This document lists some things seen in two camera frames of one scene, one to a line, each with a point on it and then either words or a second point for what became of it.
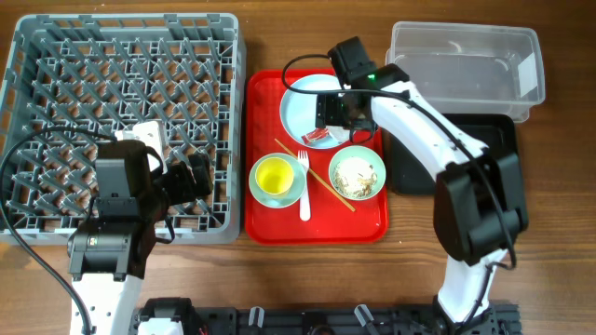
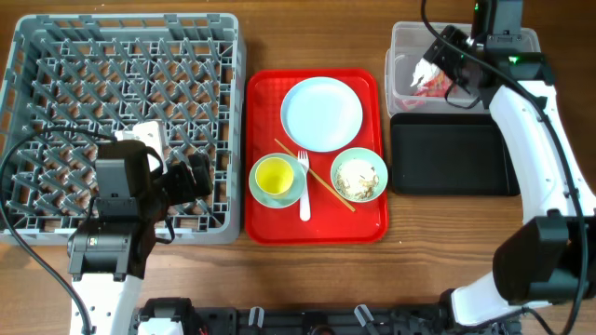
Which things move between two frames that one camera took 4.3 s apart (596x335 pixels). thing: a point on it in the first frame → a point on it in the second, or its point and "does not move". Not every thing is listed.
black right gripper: (326, 113) → (443, 52)
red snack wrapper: (317, 133) → (438, 85)
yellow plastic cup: (274, 175) does not move
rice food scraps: (354, 177) does not move
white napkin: (339, 133) → (424, 72)
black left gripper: (188, 191) does not move
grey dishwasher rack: (185, 72) does not move
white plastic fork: (304, 202) does not move
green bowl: (357, 172) does not move
